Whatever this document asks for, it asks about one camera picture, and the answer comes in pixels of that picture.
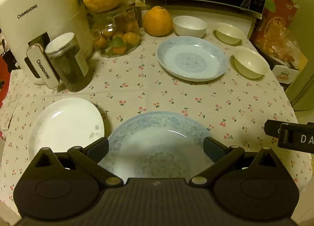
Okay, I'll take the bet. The cream bowl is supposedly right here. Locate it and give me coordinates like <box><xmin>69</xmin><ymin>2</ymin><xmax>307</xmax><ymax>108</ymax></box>
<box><xmin>233</xmin><ymin>46</ymin><xmax>270</xmax><ymax>79</ymax></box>
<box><xmin>215</xmin><ymin>22</ymin><xmax>246</xmax><ymax>45</ymax></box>

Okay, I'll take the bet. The white microwave stand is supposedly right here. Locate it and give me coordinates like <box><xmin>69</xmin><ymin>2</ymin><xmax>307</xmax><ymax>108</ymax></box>
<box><xmin>140</xmin><ymin>5</ymin><xmax>257</xmax><ymax>41</ymax></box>

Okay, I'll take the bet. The white bowl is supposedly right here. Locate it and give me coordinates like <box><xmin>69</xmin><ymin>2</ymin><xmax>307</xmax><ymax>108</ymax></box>
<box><xmin>173</xmin><ymin>16</ymin><xmax>208</xmax><ymax>39</ymax></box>

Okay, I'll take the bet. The cherry print tablecloth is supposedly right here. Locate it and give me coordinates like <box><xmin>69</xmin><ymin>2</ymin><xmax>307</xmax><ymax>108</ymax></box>
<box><xmin>0</xmin><ymin>21</ymin><xmax>307</xmax><ymax>210</ymax></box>

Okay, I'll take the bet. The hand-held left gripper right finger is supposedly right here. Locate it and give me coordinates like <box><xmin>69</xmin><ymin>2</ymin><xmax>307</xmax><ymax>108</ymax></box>
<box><xmin>188</xmin><ymin>137</ymin><xmax>281</xmax><ymax>188</ymax></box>

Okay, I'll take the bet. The glass jar of small oranges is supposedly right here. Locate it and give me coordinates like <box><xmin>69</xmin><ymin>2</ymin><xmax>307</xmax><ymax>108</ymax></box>
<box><xmin>89</xmin><ymin>4</ymin><xmax>141</xmax><ymax>58</ymax></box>

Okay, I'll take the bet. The white plate with swirl print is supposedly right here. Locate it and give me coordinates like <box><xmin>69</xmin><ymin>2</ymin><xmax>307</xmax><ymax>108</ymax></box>
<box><xmin>28</xmin><ymin>97</ymin><xmax>105</xmax><ymax>161</ymax></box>

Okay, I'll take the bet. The white air fryer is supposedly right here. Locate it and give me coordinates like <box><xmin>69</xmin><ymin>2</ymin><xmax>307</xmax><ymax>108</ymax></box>
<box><xmin>0</xmin><ymin>0</ymin><xmax>95</xmax><ymax>89</ymax></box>

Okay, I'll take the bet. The blue patterned plate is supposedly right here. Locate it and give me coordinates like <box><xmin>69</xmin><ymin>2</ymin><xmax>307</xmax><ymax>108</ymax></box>
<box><xmin>98</xmin><ymin>111</ymin><xmax>215</xmax><ymax>180</ymax></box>
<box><xmin>157</xmin><ymin>36</ymin><xmax>229</xmax><ymax>82</ymax></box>

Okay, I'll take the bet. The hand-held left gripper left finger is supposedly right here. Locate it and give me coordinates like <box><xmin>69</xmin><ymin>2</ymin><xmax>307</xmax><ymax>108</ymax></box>
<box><xmin>32</xmin><ymin>137</ymin><xmax>124</xmax><ymax>188</ymax></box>

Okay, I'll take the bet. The pale refrigerator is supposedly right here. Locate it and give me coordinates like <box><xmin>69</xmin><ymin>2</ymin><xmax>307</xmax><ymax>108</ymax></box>
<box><xmin>281</xmin><ymin>0</ymin><xmax>314</xmax><ymax>111</ymax></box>

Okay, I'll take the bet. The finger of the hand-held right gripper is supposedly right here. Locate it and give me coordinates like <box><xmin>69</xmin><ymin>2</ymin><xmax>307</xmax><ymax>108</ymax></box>
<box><xmin>264</xmin><ymin>119</ymin><xmax>282</xmax><ymax>137</ymax></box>

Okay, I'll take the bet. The red packaging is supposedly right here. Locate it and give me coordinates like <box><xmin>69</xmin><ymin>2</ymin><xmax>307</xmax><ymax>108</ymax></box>
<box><xmin>0</xmin><ymin>53</ymin><xmax>13</xmax><ymax>108</ymax></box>

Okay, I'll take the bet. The clear jar of dark tea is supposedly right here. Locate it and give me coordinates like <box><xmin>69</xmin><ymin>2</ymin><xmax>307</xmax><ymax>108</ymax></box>
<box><xmin>45</xmin><ymin>32</ymin><xmax>91</xmax><ymax>92</ymax></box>

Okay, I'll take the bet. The orange gift carton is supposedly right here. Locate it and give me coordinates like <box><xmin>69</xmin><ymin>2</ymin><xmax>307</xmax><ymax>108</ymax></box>
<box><xmin>250</xmin><ymin>0</ymin><xmax>300</xmax><ymax>45</ymax></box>

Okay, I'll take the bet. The amber glass jar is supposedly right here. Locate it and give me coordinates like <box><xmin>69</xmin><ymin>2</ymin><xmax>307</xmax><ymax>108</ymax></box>
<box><xmin>126</xmin><ymin>4</ymin><xmax>142</xmax><ymax>28</ymax></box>

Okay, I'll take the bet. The white cardboard box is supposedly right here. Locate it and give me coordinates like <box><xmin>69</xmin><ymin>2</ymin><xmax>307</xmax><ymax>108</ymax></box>
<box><xmin>271</xmin><ymin>65</ymin><xmax>301</xmax><ymax>91</ymax></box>

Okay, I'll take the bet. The clear plastic bag of fruit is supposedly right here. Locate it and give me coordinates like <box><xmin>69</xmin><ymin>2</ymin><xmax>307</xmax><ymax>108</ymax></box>
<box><xmin>255</xmin><ymin>26</ymin><xmax>307</xmax><ymax>69</ymax></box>

